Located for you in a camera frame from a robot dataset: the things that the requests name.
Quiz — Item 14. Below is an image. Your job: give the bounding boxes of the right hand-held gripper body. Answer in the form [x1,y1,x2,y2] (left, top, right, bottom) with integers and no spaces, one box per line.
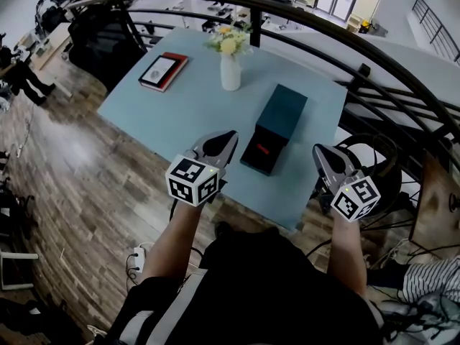
[315,170,381,223]

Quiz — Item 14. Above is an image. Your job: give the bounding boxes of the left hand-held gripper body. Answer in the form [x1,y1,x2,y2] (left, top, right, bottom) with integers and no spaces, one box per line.
[165,147,229,208]

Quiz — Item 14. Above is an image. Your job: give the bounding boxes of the dark teal drawer box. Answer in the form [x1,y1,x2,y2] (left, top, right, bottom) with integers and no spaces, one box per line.
[239,83,309,176]

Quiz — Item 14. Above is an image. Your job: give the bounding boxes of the person's left forearm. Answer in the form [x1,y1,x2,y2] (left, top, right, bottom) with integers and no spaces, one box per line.
[139,203,204,287]

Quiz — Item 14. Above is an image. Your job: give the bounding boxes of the person's right forearm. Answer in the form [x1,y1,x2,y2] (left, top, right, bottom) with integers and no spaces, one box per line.
[326,210,368,298]

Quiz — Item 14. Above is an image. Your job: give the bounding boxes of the dark wicker chair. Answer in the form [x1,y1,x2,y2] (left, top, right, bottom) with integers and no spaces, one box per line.
[333,133,403,219]

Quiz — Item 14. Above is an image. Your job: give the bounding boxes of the person's left black shoe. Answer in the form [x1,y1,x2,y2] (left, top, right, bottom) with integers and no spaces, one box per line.
[214,221,234,240]

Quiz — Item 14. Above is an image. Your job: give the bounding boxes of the white vase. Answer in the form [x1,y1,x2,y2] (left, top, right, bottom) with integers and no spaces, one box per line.
[219,54,242,92]

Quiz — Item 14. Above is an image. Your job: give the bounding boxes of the brown wooden side table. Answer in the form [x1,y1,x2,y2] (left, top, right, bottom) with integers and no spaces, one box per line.
[409,149,460,262]

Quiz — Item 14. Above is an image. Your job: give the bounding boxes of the red book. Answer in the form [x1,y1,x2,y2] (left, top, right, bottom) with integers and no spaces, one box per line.
[140,51,190,93]

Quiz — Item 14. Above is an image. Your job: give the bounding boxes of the white power strip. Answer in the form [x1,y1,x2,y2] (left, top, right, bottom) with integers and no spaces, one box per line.
[132,246,147,273]

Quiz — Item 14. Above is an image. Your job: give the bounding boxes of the black-framed white book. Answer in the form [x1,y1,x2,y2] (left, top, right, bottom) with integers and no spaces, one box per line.
[138,55,178,88]

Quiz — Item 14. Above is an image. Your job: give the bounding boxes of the yellow flower bouquet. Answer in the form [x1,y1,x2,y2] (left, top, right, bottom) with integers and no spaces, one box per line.
[203,23,254,58]

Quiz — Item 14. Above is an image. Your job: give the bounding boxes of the light blue table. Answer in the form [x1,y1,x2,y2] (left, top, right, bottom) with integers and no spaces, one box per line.
[66,0,460,201]

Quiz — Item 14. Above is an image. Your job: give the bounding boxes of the person's black-clothed torso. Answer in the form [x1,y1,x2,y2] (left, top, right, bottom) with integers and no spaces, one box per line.
[106,226,385,345]

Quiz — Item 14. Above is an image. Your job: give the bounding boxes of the black office chair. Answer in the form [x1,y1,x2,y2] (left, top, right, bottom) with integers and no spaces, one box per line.
[67,4,148,93]

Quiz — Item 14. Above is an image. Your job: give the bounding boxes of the white sneaker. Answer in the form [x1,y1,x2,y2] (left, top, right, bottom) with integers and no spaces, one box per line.
[86,323,109,341]

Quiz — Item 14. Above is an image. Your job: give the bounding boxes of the light wooden desk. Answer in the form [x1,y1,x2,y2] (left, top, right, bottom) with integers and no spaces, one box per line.
[30,22,73,71]

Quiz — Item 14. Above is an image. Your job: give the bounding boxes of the grey shoulder strap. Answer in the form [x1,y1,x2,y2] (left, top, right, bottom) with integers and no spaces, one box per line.
[118,267,209,345]

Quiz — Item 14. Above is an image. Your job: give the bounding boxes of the white metal frame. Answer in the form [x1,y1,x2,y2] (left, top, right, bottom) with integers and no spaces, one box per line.
[0,249,40,290]

